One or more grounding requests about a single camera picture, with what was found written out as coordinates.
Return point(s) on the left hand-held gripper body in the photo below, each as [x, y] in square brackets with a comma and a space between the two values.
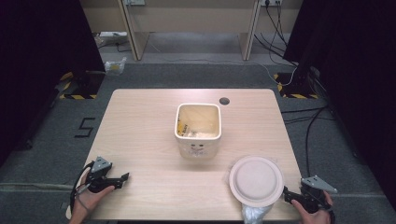
[99, 182]

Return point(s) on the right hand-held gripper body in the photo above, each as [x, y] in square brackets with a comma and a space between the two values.
[314, 194]

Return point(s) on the white paper plate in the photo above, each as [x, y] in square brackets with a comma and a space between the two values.
[256, 182]

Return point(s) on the cream square waste bin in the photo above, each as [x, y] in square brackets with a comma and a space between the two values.
[197, 147]

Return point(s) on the person's left hand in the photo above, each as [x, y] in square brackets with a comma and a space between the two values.
[90, 199]

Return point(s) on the person's right hand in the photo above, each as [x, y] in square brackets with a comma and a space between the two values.
[311, 217]

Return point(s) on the grey tape strip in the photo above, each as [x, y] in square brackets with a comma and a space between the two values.
[64, 205]

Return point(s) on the yellow wrapper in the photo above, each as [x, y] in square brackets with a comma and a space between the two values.
[182, 126]

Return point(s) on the white crumpled paper scraps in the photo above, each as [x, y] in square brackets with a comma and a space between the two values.
[200, 134]

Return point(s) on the small clear plastic bag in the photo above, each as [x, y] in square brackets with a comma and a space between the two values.
[115, 66]

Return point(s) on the black curtain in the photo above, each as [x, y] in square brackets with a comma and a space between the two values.
[358, 77]
[37, 62]

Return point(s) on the white power strip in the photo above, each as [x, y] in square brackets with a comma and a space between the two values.
[112, 34]

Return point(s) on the black yellow striped base plate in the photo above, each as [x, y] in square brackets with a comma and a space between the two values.
[79, 88]
[295, 90]

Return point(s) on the wall socket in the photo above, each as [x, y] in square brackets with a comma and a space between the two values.
[271, 2]
[134, 2]

